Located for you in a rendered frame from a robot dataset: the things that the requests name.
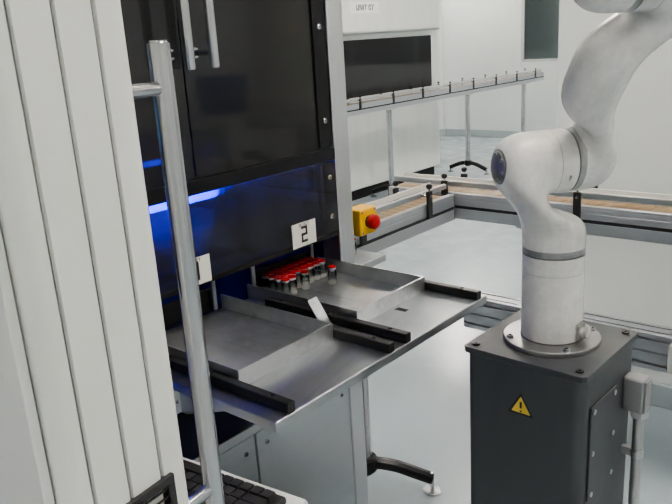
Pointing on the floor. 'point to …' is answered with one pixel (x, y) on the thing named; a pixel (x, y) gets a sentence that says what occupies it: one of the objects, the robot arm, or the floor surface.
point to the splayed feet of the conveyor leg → (404, 472)
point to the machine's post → (341, 247)
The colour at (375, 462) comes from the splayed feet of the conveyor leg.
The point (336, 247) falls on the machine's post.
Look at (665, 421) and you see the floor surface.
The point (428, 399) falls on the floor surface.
